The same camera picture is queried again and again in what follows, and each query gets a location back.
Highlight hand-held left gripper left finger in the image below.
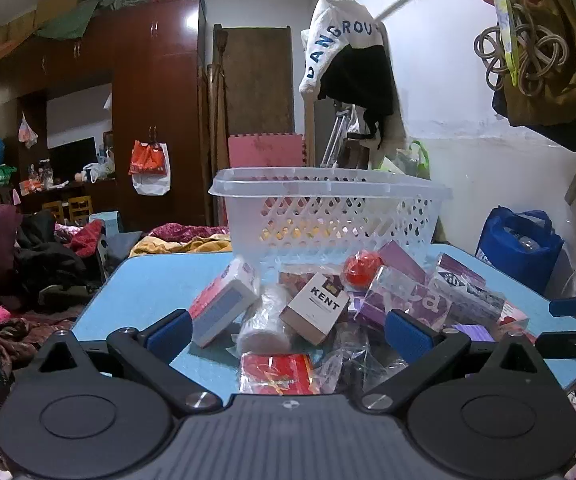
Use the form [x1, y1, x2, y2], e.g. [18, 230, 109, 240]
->
[32, 309, 221, 415]

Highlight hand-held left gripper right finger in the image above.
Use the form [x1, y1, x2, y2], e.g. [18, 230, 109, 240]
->
[359, 309, 561, 415]

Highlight mauve box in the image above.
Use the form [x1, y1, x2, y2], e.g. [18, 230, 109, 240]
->
[377, 240, 429, 286]

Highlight white roll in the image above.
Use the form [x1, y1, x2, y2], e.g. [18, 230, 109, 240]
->
[236, 282, 295, 357]

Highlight white plastic lattice basket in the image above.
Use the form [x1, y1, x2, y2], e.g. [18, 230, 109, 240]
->
[208, 166, 454, 267]

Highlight purple box with white letters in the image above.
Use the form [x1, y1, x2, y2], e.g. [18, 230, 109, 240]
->
[354, 265, 453, 335]

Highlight pink and white box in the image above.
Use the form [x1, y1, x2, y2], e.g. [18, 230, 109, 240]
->
[188, 257, 262, 349]

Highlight pink packet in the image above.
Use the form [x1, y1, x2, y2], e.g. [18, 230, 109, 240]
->
[497, 302, 530, 333]

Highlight small purple box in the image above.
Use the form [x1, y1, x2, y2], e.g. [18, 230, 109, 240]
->
[449, 322, 498, 345]

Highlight purple and white wrapped packet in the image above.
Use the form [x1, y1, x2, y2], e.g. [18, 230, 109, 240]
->
[427, 252, 508, 327]

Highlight red ball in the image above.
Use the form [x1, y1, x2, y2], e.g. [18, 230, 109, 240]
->
[343, 252, 385, 289]

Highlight blue shopping bag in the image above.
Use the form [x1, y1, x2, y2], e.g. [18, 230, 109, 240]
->
[475, 205, 566, 298]

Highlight yellow blanket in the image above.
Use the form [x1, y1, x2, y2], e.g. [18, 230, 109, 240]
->
[128, 232, 233, 258]

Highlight white and brown cigarette box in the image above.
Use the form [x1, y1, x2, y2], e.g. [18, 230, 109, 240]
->
[279, 271, 352, 347]

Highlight red blanket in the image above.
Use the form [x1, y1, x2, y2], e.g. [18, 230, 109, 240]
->
[148, 222, 231, 243]

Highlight red packet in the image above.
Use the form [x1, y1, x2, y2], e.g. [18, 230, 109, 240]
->
[239, 352, 323, 397]

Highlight dark red patterned box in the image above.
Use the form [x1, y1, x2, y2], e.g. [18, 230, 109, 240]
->
[277, 269, 319, 297]

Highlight light blue box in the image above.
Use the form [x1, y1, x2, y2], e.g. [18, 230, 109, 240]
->
[89, 211, 121, 241]

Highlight small wooden chairs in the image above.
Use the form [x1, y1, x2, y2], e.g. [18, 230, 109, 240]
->
[42, 196, 93, 223]

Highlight pile of dark clothes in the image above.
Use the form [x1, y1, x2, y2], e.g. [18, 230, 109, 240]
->
[0, 205, 103, 311]

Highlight red and white plastic bag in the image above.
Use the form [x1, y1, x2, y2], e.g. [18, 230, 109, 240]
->
[128, 139, 171, 196]

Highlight green bag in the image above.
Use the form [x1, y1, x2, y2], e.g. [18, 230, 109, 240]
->
[383, 140, 431, 178]

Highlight television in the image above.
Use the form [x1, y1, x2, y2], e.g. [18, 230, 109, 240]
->
[48, 136, 97, 183]

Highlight pink foam mat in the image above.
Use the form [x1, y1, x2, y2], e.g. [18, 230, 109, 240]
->
[227, 132, 306, 170]

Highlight brown hanging bag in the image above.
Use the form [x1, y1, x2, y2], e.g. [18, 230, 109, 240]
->
[490, 0, 576, 153]

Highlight metal crutches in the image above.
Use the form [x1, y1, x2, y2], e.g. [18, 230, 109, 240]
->
[318, 100, 356, 168]

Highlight white and pink plastic bag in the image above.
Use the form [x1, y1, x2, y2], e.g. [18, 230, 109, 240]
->
[18, 112, 38, 148]

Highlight brown wooden wardrobe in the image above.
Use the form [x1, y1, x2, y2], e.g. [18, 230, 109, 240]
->
[0, 0, 209, 233]

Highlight wooden board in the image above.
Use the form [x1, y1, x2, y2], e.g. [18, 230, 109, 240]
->
[213, 24, 296, 171]

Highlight white hooded sweatshirt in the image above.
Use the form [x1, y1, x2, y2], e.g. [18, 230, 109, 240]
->
[299, 0, 389, 96]

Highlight green cloth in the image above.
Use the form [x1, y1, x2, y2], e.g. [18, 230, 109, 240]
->
[35, 0, 161, 41]

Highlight coiled beige rope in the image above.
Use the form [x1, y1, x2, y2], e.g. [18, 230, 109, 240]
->
[474, 2, 569, 96]

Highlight yellow green strap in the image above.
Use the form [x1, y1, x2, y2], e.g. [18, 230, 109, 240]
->
[483, 0, 524, 88]

